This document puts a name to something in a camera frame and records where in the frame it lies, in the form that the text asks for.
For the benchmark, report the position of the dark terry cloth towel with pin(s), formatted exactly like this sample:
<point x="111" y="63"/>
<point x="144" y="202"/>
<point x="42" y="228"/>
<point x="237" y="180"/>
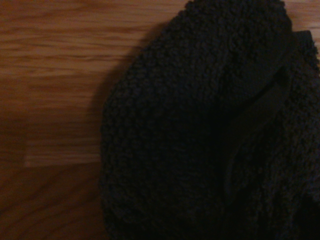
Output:
<point x="190" y="120"/>

